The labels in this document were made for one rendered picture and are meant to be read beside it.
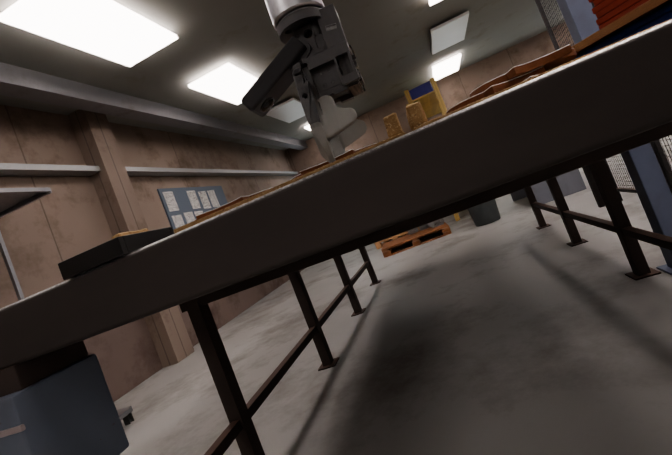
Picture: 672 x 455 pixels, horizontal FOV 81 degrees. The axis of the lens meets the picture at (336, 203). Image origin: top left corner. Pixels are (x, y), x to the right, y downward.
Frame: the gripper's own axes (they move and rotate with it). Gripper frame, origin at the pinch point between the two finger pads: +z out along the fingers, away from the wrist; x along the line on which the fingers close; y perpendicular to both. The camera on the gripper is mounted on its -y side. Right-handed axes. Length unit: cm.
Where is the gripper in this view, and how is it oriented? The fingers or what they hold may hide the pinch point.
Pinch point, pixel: (335, 163)
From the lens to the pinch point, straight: 54.6
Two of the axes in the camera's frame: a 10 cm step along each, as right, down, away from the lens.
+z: 3.4, 9.4, -0.2
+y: 9.2, -3.3, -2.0
